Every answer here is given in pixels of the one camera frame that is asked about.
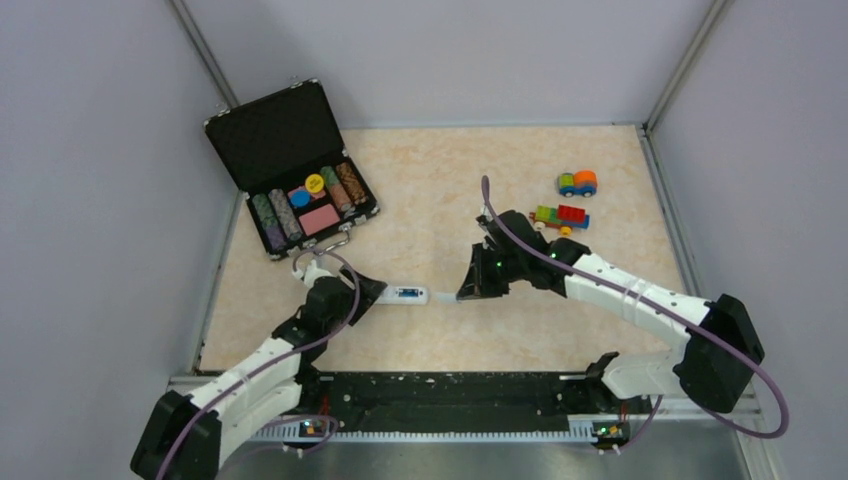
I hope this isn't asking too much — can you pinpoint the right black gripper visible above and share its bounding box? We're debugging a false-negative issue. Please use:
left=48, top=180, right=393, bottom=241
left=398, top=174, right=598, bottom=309
left=459, top=241, right=527, bottom=300

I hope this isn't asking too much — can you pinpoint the white remote control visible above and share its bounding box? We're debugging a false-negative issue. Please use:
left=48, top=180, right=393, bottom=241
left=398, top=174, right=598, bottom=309
left=375, top=286, right=429, bottom=306

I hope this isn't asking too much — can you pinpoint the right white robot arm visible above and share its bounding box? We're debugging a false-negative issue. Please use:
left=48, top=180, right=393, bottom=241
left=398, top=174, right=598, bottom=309
left=456, top=210, right=764, bottom=413

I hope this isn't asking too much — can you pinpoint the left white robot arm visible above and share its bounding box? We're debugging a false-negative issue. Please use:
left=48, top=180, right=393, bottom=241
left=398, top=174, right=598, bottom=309
left=130, top=264, right=388, bottom=479

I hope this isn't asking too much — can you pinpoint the pink card deck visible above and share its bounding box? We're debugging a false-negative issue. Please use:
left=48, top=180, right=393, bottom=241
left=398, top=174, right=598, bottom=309
left=298, top=204, right=341, bottom=236

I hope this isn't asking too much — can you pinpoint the green pink chip stack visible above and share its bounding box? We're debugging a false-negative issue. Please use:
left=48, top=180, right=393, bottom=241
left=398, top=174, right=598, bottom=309
left=319, top=166, right=353, bottom=214

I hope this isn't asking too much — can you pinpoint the green poker chip stack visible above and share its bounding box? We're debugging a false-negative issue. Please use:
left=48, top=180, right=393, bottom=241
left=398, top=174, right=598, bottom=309
left=251, top=194, right=286, bottom=251

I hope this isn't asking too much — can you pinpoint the blue poker chip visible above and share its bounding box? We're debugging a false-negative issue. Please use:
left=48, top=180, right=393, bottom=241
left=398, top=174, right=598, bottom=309
left=288, top=188, right=312, bottom=209

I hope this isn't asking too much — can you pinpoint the lego brick truck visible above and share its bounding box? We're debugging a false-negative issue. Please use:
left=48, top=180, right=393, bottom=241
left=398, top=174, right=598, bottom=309
left=528, top=205, right=590, bottom=236

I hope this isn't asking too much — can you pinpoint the purple grey chip stack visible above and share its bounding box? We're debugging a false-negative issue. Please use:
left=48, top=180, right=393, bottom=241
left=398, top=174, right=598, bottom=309
left=268, top=189, right=303, bottom=241

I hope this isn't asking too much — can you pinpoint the brown poker chip stack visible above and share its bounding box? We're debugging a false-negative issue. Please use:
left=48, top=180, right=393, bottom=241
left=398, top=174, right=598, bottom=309
left=335, top=162, right=368, bottom=205

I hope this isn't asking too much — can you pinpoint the yellow poker chip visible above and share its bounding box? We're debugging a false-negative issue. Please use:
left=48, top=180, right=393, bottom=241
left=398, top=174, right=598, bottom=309
left=304, top=174, right=325, bottom=195

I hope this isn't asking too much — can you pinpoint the orange blue toy car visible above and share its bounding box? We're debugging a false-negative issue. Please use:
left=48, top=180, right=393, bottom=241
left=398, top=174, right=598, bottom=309
left=557, top=170, right=598, bottom=198

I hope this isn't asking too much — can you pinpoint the black poker chip case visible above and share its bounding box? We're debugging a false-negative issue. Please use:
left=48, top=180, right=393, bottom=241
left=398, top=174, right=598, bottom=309
left=203, top=79, right=381, bottom=260

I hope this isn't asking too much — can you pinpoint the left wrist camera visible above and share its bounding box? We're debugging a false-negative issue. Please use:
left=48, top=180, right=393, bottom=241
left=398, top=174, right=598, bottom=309
left=292, top=259, right=334, bottom=288

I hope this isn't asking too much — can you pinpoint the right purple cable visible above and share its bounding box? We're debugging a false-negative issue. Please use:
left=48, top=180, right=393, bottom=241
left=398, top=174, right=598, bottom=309
left=480, top=174, right=791, bottom=452

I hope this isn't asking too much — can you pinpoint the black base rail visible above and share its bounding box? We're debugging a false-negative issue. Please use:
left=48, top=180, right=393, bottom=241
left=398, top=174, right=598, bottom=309
left=289, top=372, right=651, bottom=434

